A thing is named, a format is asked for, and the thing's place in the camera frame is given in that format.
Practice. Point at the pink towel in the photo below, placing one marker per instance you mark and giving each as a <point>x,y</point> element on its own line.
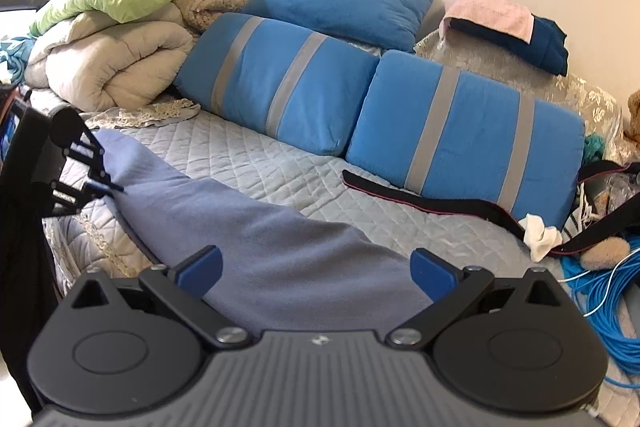
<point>490,12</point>

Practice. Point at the beige quilt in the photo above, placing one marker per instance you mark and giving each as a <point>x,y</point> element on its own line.
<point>115,62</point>

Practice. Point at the teal cloth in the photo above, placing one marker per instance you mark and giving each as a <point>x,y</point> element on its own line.
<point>593,147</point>

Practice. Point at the grey-blue fleece garment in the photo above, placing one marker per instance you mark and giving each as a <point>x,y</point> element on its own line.
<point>280,247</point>

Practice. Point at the plain blue pillow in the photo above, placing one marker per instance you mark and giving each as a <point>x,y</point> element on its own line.
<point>340,7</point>

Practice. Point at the teal patterned fabric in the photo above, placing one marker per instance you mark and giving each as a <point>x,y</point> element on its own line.
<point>12,57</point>

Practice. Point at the beige plush toy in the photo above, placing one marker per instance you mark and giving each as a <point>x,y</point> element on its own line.
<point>605,253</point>

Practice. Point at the black belt with pink edge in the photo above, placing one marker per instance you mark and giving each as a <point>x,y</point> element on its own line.
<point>430,201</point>

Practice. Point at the blue pillow with grey stripes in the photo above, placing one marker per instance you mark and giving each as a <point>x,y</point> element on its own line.
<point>480,127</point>
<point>270,72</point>

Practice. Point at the lace-trimmed beige sheet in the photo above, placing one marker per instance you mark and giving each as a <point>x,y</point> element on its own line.
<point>150,112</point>

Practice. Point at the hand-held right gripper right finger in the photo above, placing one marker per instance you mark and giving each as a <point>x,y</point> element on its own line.
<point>430,274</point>

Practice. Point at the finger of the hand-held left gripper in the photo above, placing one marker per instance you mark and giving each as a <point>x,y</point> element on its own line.
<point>92,154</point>
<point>85,189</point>

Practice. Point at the black and white striped cloth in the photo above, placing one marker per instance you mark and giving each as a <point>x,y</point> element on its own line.
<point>580,217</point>

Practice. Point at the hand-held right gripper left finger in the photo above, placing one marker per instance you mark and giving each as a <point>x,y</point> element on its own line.
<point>202,269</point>

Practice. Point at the grey quilted bed cover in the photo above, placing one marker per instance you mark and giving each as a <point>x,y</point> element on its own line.
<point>240,157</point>

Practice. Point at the brown teddy bear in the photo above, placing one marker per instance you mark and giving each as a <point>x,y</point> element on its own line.
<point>634,112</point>

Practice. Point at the person's black ribbed clothing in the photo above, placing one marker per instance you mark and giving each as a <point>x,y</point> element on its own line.
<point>20,282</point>

